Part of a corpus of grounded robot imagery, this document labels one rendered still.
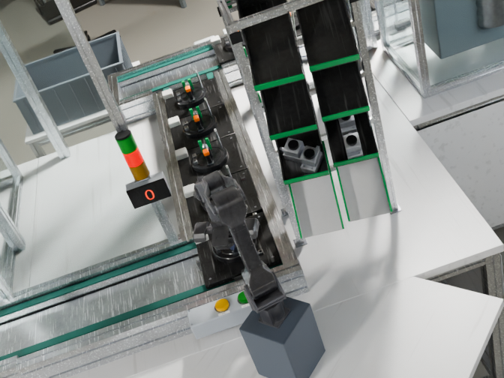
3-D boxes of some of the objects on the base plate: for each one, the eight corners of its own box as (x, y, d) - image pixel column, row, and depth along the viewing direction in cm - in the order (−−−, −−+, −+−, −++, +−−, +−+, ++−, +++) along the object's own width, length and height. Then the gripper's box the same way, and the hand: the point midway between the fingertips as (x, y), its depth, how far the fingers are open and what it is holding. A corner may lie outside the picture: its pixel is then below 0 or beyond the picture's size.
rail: (309, 291, 213) (301, 266, 207) (31, 390, 213) (14, 368, 206) (304, 279, 218) (296, 254, 211) (31, 376, 217) (15, 354, 211)
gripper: (253, 202, 195) (265, 238, 206) (189, 207, 200) (205, 242, 211) (250, 219, 191) (262, 255, 202) (185, 223, 196) (201, 259, 207)
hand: (230, 241), depth 204 cm, fingers closed
